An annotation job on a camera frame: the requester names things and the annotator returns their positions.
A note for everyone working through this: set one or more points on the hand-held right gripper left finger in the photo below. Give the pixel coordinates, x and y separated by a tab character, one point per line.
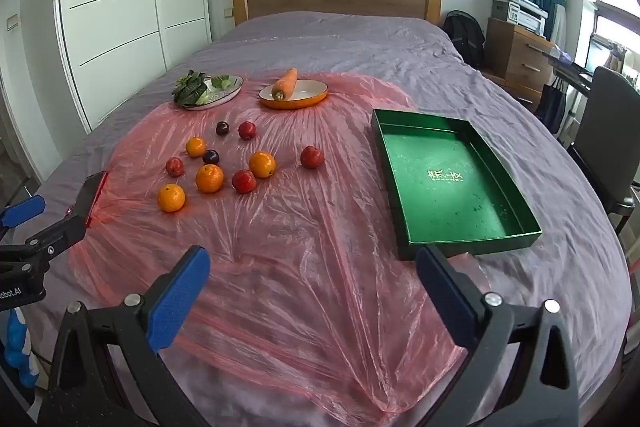
180	302

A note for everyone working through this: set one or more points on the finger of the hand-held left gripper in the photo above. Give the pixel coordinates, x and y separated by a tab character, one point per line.
55	238
22	210

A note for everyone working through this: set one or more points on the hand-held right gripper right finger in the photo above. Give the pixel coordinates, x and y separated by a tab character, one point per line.
445	297

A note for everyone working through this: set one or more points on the orange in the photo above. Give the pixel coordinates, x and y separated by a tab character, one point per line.
262	164
209	178
195	147
171	198

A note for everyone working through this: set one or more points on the green cardboard tray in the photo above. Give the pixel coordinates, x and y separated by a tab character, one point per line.
450	177

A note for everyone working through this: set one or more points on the dark purple plum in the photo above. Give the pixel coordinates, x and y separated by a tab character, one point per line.
210	156
222	128

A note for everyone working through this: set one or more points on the person's left hand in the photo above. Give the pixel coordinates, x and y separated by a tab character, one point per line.
17	344

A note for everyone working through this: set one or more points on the phone with red case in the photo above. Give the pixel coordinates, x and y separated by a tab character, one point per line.
92	199

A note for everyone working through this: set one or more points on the pink plastic sheet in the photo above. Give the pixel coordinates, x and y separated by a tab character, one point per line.
310	257

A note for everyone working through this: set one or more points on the dark green leafy vegetable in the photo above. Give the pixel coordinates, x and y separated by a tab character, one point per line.
190	88

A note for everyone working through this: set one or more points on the white plate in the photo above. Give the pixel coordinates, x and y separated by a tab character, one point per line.
220	97

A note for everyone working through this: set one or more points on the white wardrobe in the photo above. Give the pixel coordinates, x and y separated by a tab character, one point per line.
120	17

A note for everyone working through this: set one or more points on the dark blue bag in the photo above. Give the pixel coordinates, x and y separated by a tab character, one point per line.
552	104

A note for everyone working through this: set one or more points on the light green bok choy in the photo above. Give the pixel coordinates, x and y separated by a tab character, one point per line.
221	83

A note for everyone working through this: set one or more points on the dark grey chair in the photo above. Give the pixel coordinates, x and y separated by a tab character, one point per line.
607	127

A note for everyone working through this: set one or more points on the carrot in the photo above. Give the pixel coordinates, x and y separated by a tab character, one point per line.
285	84

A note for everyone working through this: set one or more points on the orange rimmed plate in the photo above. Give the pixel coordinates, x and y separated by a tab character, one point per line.
310	92

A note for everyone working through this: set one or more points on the wooden dresser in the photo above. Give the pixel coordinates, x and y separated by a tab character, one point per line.
515	57

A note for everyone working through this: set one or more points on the black backpack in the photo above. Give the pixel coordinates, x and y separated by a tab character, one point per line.
462	37

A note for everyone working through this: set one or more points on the bed with purple sheet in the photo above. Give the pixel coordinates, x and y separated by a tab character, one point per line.
350	42

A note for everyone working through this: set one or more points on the white printer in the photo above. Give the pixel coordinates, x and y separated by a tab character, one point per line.
527	17

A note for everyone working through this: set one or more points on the grey storage box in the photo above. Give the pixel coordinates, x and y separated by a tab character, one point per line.
499	7

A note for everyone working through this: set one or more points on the wall switch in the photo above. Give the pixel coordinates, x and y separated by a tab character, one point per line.
12	22

